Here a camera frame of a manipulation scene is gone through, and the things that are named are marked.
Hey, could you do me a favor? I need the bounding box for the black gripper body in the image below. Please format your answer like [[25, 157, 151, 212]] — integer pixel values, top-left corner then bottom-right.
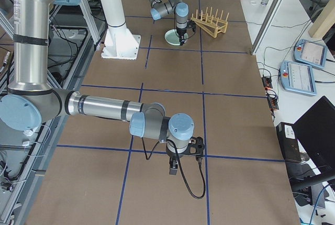
[[166, 147, 187, 163], [176, 27, 187, 37]]

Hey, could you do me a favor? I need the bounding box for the light green plate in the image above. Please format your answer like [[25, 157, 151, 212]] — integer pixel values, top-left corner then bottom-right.
[[164, 29, 189, 46]]

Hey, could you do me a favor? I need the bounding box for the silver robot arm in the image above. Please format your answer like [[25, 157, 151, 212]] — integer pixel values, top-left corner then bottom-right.
[[1, 0, 194, 175], [149, 0, 189, 46]]

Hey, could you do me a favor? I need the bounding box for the wooden plate rack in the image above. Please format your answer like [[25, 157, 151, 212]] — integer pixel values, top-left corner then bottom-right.
[[191, 7, 230, 38]]

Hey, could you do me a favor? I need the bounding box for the orange black usb hub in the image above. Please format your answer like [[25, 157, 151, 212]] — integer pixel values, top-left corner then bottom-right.
[[262, 76, 273, 89]]

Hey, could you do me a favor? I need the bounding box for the black computer box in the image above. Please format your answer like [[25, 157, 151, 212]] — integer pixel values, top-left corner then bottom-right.
[[276, 122, 302, 163]]

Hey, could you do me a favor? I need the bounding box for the near teach pendant tablet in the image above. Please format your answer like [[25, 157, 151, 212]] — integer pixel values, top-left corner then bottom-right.
[[280, 61, 317, 96]]

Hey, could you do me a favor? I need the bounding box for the teach pendant tablet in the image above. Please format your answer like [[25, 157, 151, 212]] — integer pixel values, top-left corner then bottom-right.
[[280, 61, 317, 96], [294, 39, 328, 69]]

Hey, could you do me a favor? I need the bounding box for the far teach pendant tablet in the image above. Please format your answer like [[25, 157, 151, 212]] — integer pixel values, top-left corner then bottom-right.
[[294, 39, 328, 69]]

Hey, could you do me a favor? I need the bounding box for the black monitor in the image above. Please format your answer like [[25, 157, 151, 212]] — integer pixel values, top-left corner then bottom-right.
[[291, 96, 334, 191]]

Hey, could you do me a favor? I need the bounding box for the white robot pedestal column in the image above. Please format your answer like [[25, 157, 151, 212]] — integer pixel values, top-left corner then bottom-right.
[[100, 0, 141, 60]]

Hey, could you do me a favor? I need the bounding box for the aluminium frame post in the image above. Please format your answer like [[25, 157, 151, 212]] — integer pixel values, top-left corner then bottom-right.
[[251, 0, 283, 55]]

